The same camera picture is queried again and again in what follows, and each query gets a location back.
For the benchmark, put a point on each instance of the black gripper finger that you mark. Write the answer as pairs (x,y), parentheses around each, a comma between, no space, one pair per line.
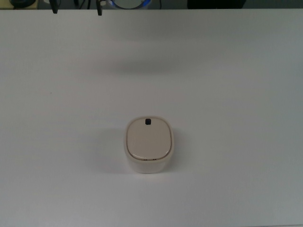
(55,9)
(99,10)

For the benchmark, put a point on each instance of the small white lidded trash can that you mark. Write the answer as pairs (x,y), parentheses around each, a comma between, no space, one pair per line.
(148,142)

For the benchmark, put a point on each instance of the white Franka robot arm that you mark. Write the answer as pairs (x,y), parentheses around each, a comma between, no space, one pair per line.
(129,3)

